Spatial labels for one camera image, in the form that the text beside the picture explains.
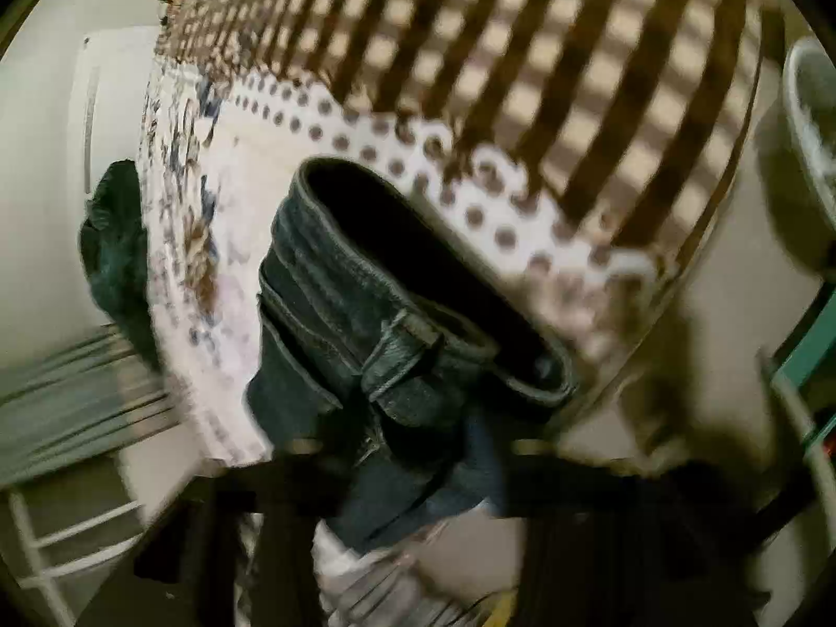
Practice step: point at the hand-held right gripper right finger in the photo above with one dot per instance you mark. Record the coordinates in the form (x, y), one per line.
(620, 490)

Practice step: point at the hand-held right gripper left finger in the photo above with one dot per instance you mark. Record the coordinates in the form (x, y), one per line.
(281, 477)

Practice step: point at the white metal rack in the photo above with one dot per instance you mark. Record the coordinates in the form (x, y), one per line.
(39, 542)

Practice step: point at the dark blue denim pants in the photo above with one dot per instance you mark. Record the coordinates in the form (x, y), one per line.
(366, 313)

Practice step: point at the white round basin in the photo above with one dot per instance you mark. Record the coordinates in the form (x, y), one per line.
(810, 117)

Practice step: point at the dark green blanket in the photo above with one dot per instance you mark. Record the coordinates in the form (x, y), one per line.
(117, 255)

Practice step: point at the striped curtain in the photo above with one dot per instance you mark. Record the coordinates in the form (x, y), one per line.
(65, 405)

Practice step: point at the floral checkered blanket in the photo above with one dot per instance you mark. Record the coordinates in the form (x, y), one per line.
(522, 78)

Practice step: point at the teal rack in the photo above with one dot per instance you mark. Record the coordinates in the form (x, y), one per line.
(803, 353)

